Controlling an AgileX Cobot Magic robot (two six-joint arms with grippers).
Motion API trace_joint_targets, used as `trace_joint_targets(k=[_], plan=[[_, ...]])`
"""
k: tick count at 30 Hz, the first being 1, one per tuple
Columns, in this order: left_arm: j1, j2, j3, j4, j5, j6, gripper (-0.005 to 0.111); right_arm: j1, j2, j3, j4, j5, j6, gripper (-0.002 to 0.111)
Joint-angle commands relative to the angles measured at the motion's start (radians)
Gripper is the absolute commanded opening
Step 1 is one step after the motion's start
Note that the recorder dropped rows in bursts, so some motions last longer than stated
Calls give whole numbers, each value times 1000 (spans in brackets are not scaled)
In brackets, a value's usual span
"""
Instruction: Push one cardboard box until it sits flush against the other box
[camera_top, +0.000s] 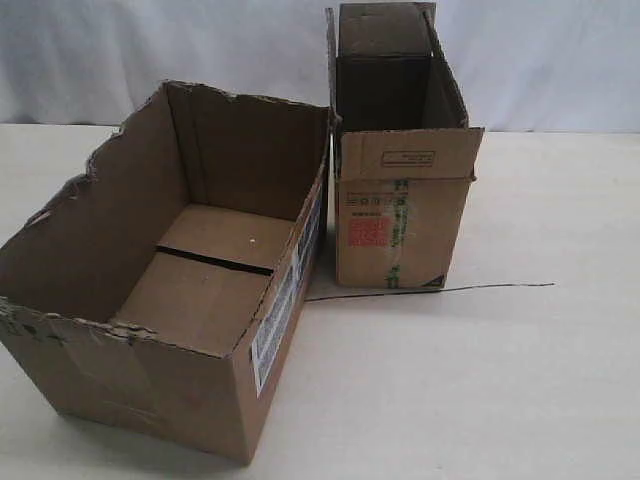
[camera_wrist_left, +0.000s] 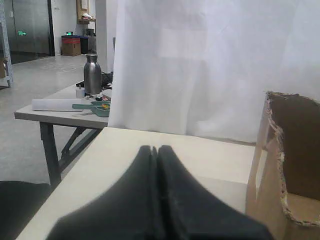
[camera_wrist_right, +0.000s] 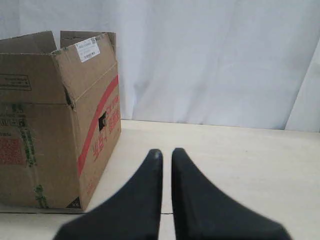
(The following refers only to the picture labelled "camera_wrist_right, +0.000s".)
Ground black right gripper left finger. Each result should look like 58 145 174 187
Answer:
54 149 163 240

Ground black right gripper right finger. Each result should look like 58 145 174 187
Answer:
171 148 292 240

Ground printed cardboard box red stripe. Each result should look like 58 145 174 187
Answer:
0 30 121 212

